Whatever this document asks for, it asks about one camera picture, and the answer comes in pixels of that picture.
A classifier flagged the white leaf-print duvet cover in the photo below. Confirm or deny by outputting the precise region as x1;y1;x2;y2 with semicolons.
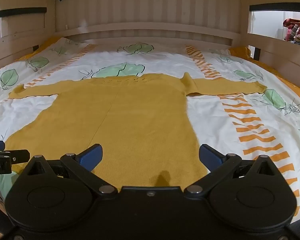
0;38;300;220

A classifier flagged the pile of colourful clothes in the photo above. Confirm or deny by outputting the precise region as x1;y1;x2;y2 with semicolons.
283;18;300;45

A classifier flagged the mustard yellow knit sweater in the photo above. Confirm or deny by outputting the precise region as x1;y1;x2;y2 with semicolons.
6;73;266;188

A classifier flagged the light wooden bed frame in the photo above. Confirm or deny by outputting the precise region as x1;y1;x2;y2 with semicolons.
0;0;300;87

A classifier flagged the orange fitted bed sheet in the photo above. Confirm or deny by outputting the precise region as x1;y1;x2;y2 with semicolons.
15;35;300;98

